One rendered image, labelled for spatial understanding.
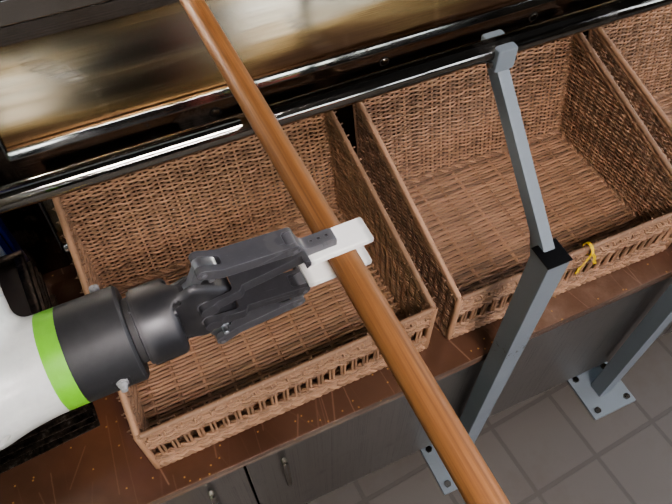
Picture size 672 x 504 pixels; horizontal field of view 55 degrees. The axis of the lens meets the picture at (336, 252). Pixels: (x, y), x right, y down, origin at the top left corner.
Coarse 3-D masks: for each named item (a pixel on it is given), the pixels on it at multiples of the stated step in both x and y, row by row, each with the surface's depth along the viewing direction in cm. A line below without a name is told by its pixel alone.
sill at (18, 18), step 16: (0, 0) 91; (16, 0) 91; (32, 0) 92; (48, 0) 93; (64, 0) 94; (80, 0) 95; (96, 0) 96; (0, 16) 92; (16, 16) 93; (32, 16) 94
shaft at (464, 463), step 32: (192, 0) 86; (224, 64) 79; (256, 96) 75; (256, 128) 73; (288, 160) 69; (320, 192) 67; (320, 224) 64; (352, 256) 62; (352, 288) 60; (384, 320) 58; (384, 352) 57; (416, 352) 56; (416, 384) 54; (416, 416) 55; (448, 416) 53; (448, 448) 51; (480, 480) 50
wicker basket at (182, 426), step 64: (320, 128) 131; (128, 192) 121; (192, 192) 127; (256, 192) 133; (128, 256) 129; (384, 256) 127; (320, 320) 128; (192, 384) 120; (256, 384) 105; (320, 384) 116; (192, 448) 112
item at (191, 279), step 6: (198, 258) 56; (204, 258) 56; (210, 258) 56; (192, 264) 55; (198, 264) 55; (204, 264) 55; (210, 264) 56; (192, 270) 56; (192, 276) 56; (186, 282) 57; (192, 282) 56; (198, 282) 57; (210, 282) 56
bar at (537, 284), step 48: (624, 0) 91; (480, 48) 85; (528, 48) 88; (336, 96) 80; (144, 144) 75; (192, 144) 76; (528, 144) 91; (0, 192) 70; (48, 192) 72; (528, 192) 91; (528, 288) 99; (528, 336) 111; (480, 384) 130; (576, 384) 182
